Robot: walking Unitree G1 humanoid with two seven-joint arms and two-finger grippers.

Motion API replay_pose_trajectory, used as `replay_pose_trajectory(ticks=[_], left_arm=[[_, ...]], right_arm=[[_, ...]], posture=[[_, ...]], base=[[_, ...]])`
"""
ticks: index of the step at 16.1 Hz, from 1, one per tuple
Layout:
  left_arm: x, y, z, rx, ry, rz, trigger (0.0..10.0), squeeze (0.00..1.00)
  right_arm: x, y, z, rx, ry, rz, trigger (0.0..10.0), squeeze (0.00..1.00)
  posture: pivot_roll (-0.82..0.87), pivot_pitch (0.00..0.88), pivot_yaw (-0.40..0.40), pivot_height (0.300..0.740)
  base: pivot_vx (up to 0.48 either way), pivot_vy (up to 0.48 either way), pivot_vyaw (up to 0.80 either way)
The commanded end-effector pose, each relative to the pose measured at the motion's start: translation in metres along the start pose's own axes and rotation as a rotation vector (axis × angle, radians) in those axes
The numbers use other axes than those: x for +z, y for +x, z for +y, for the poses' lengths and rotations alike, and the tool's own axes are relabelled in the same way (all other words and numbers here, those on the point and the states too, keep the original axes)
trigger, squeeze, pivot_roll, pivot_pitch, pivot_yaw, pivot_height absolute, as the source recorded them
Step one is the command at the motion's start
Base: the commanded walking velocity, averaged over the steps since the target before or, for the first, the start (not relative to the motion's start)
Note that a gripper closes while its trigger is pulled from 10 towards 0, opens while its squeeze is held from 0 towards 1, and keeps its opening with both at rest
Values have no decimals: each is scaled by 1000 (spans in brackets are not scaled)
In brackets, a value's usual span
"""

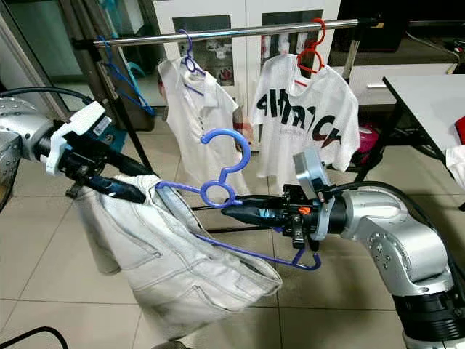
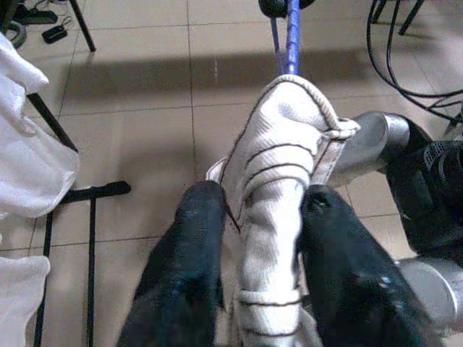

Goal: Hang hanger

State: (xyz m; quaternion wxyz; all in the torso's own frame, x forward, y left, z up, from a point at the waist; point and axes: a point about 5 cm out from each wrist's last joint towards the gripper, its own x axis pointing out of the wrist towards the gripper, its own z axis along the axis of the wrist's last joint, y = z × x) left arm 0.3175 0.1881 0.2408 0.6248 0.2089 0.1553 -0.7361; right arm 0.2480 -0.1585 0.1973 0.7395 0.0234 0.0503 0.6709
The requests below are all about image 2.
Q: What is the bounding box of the black chair leg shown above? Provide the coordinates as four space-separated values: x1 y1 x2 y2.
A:
399 0 427 36

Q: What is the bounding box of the cream jacket with dark stitching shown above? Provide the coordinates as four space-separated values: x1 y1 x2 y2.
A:
205 74 362 347

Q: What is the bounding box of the black floor cable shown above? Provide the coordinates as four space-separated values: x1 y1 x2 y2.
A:
366 0 463 122

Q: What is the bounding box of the white printed shirt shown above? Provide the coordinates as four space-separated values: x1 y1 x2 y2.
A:
0 31 81 347

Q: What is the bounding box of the silver black robot leg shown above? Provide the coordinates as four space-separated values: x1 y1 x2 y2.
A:
328 111 463 330

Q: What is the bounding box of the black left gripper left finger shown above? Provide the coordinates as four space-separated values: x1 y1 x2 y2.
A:
116 180 228 347

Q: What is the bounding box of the metal clothes rack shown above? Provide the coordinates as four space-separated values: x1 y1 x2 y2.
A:
33 180 132 347

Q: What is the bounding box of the black power adapter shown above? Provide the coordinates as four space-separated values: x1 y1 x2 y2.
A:
41 24 70 45

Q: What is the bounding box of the purple plastic hanger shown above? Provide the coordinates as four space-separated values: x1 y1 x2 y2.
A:
268 0 304 80

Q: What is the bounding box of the black metal bar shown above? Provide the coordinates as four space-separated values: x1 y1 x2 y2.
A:
25 92 80 153

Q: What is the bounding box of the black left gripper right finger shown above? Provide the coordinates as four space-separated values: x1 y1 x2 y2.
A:
299 184 438 347

